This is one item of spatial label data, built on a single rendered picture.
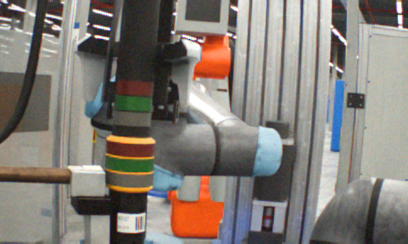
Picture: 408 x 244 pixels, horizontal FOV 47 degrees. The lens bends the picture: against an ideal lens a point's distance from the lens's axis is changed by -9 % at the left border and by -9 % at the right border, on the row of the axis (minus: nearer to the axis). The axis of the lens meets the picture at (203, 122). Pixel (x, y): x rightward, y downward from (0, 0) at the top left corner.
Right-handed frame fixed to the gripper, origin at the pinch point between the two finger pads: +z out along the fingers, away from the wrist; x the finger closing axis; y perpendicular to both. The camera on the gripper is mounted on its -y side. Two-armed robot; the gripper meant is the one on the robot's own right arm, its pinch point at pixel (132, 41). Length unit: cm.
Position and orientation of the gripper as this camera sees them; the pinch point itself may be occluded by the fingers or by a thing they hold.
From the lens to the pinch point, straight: 43.0
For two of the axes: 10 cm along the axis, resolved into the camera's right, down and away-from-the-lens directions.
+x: -10.0, -0.7, 0.1
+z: -0.1, 0.5, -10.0
